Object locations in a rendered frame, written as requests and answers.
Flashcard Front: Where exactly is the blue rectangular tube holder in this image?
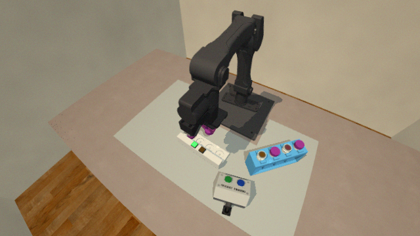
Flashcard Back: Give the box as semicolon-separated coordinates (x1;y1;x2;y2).
245;139;308;176

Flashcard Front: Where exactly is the cream long bar with two dark lamps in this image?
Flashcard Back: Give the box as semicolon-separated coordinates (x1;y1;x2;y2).
177;133;229;169

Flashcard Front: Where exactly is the beige button box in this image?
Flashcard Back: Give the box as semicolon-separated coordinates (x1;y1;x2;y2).
213;173;251;216

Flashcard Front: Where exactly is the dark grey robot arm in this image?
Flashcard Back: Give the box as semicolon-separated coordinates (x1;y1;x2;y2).
177;10;264;136

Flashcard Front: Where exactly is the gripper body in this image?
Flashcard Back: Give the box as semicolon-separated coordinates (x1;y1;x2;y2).
203;102;228;130

